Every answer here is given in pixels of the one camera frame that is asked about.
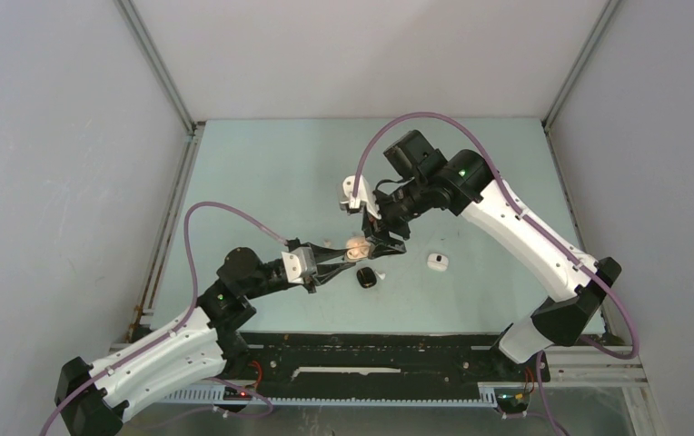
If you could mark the beige earbud charging case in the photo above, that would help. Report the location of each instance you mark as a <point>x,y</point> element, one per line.
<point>358,248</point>

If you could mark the aluminium frame rail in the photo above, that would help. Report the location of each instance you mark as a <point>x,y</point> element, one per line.
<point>587,367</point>

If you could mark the white earbud charging case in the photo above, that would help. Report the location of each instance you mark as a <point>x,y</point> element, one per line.
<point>438,262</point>

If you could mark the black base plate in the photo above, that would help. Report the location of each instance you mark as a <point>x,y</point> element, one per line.
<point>378,367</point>

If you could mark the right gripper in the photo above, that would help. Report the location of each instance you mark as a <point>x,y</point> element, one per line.
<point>380,246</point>

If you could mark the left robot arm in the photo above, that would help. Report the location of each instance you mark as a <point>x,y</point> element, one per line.
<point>99,397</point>

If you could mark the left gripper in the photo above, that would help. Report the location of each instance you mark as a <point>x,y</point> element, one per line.
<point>324,271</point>

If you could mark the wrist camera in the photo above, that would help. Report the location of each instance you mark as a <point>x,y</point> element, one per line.
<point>291,265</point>
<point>357,196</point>

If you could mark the black earbud charging case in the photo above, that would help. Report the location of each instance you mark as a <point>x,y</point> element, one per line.
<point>366,277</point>

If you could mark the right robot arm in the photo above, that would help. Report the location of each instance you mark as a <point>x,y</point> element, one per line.
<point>575,282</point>

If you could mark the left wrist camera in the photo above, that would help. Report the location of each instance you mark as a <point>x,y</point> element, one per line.
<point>291,265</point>

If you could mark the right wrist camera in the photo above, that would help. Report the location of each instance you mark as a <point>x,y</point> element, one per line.
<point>357,196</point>

